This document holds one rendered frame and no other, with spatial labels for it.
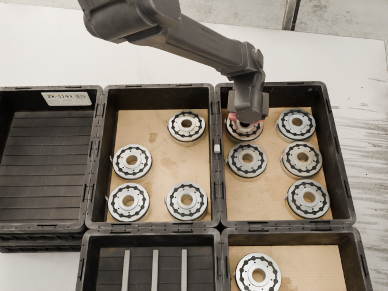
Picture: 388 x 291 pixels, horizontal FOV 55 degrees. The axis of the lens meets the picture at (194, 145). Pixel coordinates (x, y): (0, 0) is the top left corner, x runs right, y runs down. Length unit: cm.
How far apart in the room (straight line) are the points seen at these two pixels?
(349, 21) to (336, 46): 123
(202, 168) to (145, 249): 25
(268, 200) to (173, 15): 60
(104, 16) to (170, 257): 60
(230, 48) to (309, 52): 76
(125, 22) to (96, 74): 92
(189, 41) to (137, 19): 14
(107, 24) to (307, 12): 228
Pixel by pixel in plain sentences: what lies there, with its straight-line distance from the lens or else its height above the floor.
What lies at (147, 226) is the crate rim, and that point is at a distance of 84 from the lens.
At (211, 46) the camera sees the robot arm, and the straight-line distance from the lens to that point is 66.
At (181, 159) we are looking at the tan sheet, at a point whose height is 83.
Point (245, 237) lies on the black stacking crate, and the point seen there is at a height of 90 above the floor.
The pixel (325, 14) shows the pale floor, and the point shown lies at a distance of 273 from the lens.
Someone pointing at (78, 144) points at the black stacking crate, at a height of 83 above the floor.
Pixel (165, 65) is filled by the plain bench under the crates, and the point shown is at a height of 70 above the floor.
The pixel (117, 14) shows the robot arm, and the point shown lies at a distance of 49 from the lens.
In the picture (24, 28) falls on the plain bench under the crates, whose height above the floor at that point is 70.
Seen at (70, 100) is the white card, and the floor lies 88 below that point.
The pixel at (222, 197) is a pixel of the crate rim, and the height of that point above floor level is 92.
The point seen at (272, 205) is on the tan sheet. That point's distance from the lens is 97.
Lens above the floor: 173
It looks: 61 degrees down
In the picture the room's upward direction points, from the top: 2 degrees counter-clockwise
